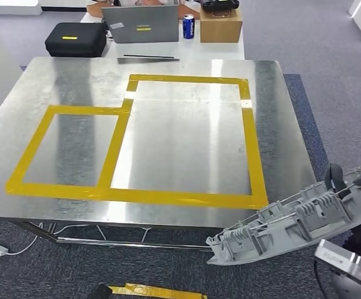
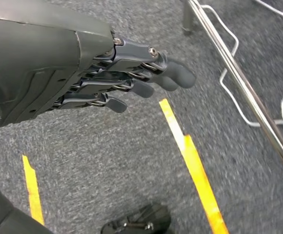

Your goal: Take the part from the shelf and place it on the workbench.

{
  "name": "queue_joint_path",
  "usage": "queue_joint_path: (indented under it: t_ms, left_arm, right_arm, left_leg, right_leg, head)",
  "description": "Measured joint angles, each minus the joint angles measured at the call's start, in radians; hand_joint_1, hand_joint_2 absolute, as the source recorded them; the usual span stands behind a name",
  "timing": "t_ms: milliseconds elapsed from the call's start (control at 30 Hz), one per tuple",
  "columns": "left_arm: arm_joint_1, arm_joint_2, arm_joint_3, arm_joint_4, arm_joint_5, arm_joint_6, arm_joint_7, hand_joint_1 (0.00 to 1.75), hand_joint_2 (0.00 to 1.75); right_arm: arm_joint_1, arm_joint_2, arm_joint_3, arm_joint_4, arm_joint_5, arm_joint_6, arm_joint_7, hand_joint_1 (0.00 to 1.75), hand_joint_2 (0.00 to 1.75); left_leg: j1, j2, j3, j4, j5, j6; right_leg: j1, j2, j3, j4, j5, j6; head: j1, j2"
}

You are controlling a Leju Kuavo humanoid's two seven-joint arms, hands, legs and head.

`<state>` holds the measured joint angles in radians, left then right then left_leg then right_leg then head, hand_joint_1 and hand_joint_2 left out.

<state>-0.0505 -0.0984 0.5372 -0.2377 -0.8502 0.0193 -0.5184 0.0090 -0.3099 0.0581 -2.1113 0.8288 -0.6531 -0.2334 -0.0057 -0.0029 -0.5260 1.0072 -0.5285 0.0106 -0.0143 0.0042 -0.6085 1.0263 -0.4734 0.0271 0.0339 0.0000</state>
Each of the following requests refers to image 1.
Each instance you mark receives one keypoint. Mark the brown cardboard box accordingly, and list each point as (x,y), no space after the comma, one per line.
(220,29)

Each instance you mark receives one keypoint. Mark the grey laptop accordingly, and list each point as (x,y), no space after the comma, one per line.
(140,24)

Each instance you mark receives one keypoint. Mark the person's right forearm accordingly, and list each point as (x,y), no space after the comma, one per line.
(94,10)

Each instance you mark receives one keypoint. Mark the black zip case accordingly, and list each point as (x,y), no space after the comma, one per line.
(75,45)

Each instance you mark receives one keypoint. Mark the white desk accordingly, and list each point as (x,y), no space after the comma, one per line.
(198,49)

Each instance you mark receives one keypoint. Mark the grey plastic wheel cover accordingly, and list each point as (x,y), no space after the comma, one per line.
(277,231)

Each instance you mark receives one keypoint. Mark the black remote controller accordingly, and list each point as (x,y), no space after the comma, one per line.
(219,5)

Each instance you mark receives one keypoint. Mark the dark robot foot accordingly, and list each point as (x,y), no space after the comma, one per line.
(100,291)

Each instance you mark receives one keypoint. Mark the seated person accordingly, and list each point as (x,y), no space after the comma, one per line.
(143,2)

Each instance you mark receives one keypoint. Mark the yellow floor tape strip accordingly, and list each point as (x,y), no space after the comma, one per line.
(158,291)

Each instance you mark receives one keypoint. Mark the blue drink can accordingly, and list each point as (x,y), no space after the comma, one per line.
(188,27)

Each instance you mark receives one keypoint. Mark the stainless steel workbench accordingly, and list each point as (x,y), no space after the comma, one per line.
(183,144)

